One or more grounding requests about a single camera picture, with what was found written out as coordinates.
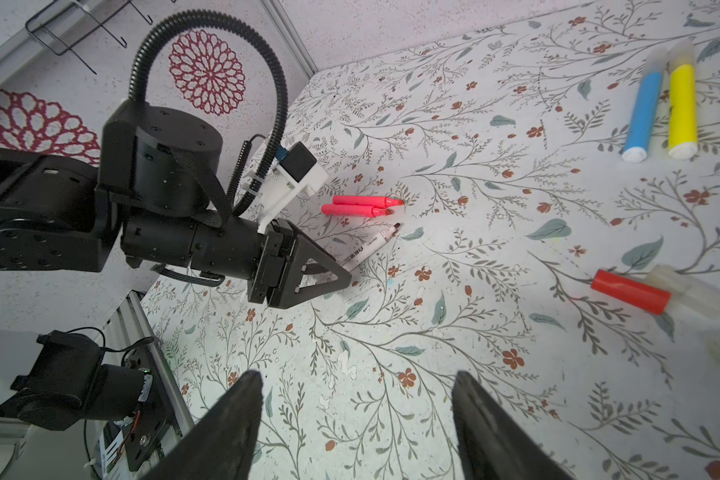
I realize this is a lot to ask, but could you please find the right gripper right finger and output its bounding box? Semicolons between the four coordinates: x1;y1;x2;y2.
452;371;570;480

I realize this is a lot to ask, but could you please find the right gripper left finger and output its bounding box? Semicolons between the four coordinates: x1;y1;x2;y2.
145;370;263;480

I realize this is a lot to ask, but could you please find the pink highlighter pen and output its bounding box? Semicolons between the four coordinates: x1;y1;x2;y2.
321;204;393;218
332;195;405;208

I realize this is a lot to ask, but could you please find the upper pink highlighter pen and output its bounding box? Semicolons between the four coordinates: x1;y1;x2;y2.
332;195;405;208

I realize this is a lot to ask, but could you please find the yellow highlighter pen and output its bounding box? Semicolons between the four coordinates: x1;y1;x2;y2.
667;38;698;160

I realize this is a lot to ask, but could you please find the aluminium front rail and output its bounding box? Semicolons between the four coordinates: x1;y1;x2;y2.
104;291;194;479

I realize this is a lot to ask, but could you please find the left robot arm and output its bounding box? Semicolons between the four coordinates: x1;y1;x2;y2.
0;99;351;431

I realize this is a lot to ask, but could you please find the lower pink highlighter pen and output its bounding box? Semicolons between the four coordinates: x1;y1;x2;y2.
321;204;393;218

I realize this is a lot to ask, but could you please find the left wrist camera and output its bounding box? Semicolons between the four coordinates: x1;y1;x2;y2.
248;142;329;234

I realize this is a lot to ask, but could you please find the red pen cap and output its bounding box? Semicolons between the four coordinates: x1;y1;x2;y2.
591;270;672;315

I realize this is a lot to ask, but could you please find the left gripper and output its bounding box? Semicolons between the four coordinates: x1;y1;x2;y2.
247;219;352;309

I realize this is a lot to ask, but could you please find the black wire wall rack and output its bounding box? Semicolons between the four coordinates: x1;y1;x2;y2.
24;0;154;75

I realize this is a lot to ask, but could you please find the clear pen cap on table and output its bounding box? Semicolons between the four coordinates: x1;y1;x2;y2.
644;265;720;320

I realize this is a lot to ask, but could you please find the white marker pen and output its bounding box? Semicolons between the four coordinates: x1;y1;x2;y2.
340;223;401;272

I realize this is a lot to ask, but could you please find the blue highlighter pen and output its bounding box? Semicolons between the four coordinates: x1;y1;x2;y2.
622;47;668;163

